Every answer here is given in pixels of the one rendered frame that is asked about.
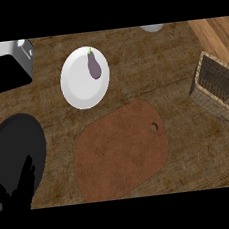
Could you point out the pale grey round object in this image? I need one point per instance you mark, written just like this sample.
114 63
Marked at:
152 27

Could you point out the purple eggplant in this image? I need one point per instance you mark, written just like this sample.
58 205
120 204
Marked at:
94 66

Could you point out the white oval plate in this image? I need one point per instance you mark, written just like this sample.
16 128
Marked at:
79 83

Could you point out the black round plate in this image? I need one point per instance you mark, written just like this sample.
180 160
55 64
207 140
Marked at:
14 141

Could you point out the silver toaster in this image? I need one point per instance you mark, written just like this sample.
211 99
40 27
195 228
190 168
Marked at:
5 65

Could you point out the brown wooden cutting board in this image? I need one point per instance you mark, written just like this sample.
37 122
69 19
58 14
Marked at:
121 152

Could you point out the wicker basket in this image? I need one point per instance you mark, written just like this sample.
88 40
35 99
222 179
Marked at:
217 88

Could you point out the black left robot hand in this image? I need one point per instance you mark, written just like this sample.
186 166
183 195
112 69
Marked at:
22 189

